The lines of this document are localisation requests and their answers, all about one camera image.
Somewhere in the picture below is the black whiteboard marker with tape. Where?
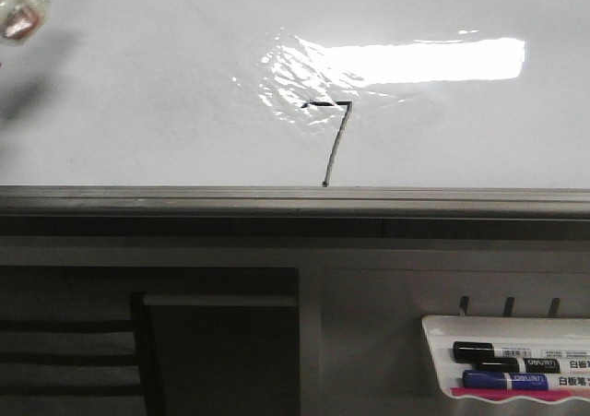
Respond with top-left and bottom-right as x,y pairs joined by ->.
1,0 -> 50,44

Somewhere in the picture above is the white whiteboard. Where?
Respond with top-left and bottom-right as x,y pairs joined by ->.
1,0 -> 589,188

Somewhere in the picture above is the black marker top in tray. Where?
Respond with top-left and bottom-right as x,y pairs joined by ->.
453,341 -> 589,363

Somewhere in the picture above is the black marker in tray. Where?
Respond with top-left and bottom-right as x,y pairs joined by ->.
476,358 -> 589,374
453,341 -> 589,363

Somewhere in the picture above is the blue marker in tray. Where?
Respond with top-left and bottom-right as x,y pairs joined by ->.
462,370 -> 589,392

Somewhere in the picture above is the black marker middle in tray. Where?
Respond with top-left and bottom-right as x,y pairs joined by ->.
476,358 -> 589,374

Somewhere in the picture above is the white marker tray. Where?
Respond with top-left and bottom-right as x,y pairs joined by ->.
422,315 -> 589,415

